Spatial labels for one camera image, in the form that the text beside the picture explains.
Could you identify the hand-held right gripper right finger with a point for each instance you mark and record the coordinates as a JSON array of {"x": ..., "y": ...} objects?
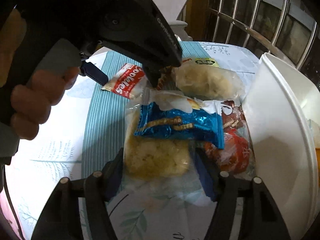
[{"x": 207, "y": 180}]

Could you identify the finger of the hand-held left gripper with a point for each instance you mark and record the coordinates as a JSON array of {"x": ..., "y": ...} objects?
[
  {"x": 93, "y": 71},
  {"x": 153, "y": 76}
]

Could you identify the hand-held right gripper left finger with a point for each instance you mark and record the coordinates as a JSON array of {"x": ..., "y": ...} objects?
[{"x": 113, "y": 180}]

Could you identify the red white cookie packet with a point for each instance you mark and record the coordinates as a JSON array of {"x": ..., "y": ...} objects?
[{"x": 125, "y": 81}]

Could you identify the red snack packet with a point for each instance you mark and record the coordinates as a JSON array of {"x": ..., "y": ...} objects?
[{"x": 232, "y": 152}]

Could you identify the yellow bread clear packet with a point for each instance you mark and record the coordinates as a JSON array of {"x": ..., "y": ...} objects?
[{"x": 155, "y": 155}]

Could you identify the green label bread packet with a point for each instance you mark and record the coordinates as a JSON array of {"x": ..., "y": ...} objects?
[{"x": 207, "y": 82}]

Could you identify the blue snack packet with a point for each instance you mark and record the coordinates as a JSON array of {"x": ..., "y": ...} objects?
[{"x": 180, "y": 125}]

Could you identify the brown snack packet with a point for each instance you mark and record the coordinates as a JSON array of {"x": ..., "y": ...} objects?
[{"x": 231, "y": 115}]

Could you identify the white plastic bin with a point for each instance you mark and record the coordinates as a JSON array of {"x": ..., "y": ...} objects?
[{"x": 275, "y": 120}]

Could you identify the person's left hand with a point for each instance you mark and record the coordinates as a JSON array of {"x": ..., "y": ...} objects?
[{"x": 37, "y": 97}]

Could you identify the metal window grille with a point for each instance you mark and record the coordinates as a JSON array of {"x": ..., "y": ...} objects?
[{"x": 250, "y": 31}]

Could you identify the pink quilt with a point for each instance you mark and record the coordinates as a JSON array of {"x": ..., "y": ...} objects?
[{"x": 6, "y": 220}]

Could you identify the wooden door frame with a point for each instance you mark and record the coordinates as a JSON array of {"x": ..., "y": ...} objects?
[{"x": 197, "y": 17}]

